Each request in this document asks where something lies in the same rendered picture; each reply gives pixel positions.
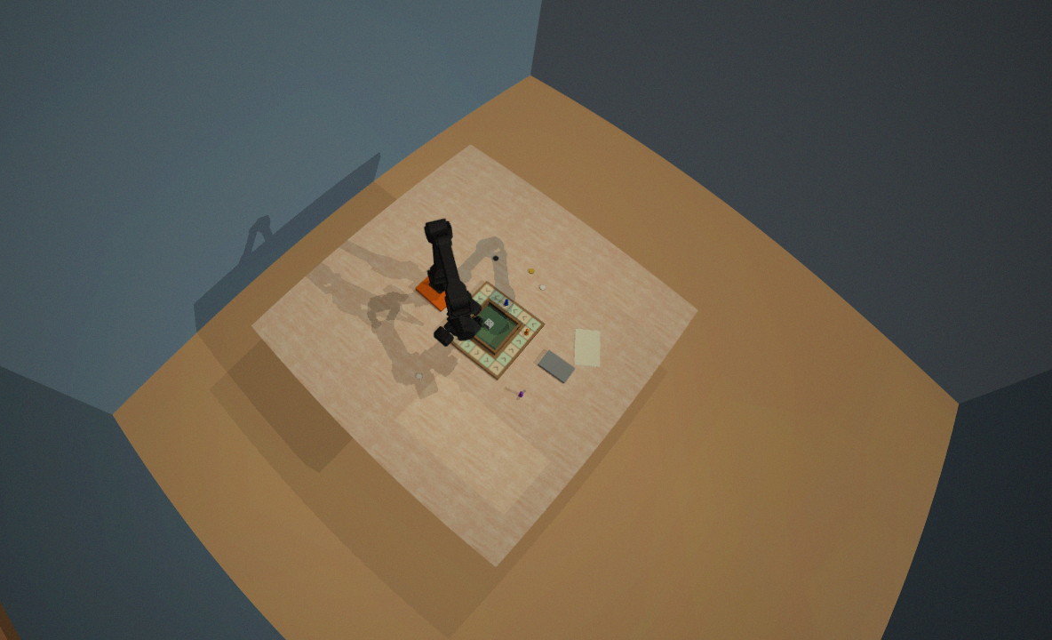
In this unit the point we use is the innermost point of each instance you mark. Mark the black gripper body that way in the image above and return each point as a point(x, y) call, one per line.
point(443, 334)

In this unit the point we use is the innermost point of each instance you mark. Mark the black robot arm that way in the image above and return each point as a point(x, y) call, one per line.
point(443, 276)

